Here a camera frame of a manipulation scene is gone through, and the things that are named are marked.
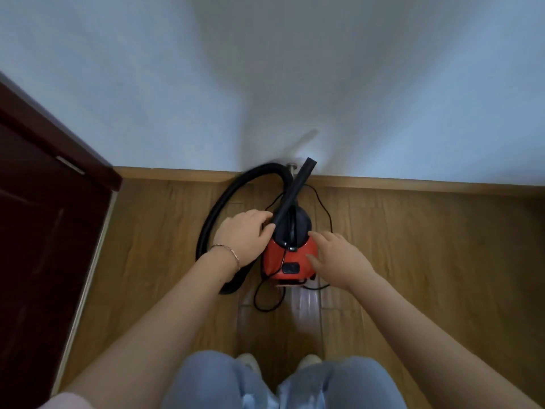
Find person's right hand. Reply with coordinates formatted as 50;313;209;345
305;230;376;293

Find person's right forearm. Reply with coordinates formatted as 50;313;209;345
347;270;542;409

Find red and black vacuum cleaner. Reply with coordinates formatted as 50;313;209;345
261;203;320;288

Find person's left white shoe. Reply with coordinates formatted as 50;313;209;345
235;353;263;376

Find person's left hand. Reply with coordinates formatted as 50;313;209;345
212;209;277;269

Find person's left forearm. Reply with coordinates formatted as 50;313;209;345
63;246;240;409

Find light blue jeans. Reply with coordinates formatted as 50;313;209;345
160;350;408;409

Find black vacuum nozzle tube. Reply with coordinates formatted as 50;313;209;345
271;157;318;229

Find person's white shoe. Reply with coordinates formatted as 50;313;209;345
296;354;323;372
235;353;263;376

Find white door frame strip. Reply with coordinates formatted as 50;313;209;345
51;191;118;397

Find pink sleeve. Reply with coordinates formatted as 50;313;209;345
37;392;95;409

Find wooden baseboard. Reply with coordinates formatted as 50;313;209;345
114;166;545;198

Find metal door latch plate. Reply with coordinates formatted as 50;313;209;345
55;155;86;176

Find black power cord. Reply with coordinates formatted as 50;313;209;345
253;183;334;313

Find person's right white shoe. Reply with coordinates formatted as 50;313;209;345
296;354;323;372

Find thin gold bracelet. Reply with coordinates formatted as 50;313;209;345
209;244;242;272

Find dark red wooden door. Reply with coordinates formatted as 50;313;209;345
0;71;123;409

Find black vacuum hose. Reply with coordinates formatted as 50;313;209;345
195;162;295;295

